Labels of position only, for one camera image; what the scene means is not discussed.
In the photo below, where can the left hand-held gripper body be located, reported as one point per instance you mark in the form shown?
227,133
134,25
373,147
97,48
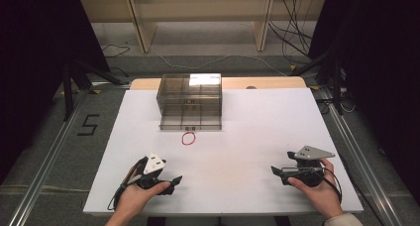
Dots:
152,165

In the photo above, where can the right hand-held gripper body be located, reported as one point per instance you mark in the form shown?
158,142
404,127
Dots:
307,166

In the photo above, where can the red rubber band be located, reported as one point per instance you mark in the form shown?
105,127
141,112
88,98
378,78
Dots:
183,140

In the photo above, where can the smoky clear plastic drawer box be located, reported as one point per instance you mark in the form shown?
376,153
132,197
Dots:
189,102

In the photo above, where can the person's right hand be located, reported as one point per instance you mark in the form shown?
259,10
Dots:
322,194

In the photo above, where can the person's left hand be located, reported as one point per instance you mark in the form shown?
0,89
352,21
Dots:
135,199

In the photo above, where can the white board mat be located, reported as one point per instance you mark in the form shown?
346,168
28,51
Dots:
231,173

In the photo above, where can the yellow tape piece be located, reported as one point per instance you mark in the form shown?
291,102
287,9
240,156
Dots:
96,91
314,87
293,67

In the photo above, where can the black metal stand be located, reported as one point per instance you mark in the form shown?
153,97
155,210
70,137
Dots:
336,84
68,90

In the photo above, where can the wooden table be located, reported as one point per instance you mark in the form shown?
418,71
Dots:
270,83

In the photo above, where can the dark curtain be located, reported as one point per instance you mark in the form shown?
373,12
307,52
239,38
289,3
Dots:
379,70
36,54

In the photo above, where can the light wooden desk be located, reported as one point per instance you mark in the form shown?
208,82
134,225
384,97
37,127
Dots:
198,8

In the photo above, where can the aluminium rail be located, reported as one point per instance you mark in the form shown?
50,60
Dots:
363,173
49,160

